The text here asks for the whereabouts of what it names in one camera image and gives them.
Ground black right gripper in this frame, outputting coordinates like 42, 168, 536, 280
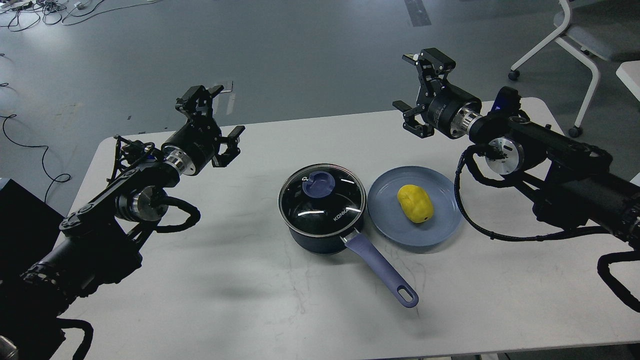
391, 48, 482, 139

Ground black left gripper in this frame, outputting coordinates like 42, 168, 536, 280
161, 85, 246, 176

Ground glass pot lid blue knob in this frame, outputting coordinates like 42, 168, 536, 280
278, 163, 367, 238

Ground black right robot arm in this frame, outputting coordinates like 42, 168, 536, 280
393, 48, 640, 312

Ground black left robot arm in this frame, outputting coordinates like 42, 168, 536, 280
1, 84, 245, 360

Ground blue round plate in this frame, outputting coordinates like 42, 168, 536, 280
367, 166, 462, 252

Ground white office chair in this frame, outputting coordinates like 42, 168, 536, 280
508, 0, 640, 138

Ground white table corner right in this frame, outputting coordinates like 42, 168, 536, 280
615, 60, 640, 101

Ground black box at left edge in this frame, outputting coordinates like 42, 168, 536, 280
0, 177, 64, 281

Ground dark blue saucepan purple handle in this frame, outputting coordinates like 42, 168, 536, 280
278, 163, 420, 309

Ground black floor cable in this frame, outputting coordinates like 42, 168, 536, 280
0, 114, 73, 204

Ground tangled cables on floor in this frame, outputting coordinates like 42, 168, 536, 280
0, 0, 161, 33

